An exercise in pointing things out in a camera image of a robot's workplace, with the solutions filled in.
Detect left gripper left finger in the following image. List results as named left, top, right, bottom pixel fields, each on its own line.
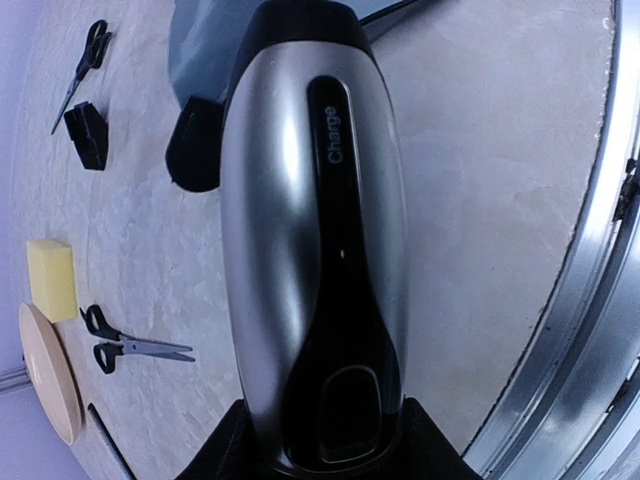
left=176, top=400, right=275, bottom=480

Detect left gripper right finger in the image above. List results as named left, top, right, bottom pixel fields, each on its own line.
left=394, top=397, right=481, bottom=480

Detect black scissors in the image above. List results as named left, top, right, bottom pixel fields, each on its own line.
left=79, top=304, right=195, bottom=375
left=50, top=19, right=113, bottom=135

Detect silver black hair clipper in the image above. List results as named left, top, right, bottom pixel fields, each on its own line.
left=221, top=1, right=408, bottom=479

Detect grey zip pouch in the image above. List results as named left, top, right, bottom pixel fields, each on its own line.
left=163, top=0, right=416, bottom=194

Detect black comb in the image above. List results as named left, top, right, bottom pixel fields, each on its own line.
left=87, top=403, right=136, bottom=480

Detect beige round plate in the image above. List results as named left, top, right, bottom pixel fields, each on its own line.
left=19, top=303, right=83, bottom=446

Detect yellow sponge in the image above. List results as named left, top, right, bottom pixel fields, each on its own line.
left=26, top=239, right=78, bottom=323

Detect black clipper guard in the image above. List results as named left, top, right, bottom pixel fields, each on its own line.
left=64, top=102, right=108, bottom=171

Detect aluminium front rail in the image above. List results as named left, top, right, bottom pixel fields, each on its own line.
left=465, top=1, right=639, bottom=479

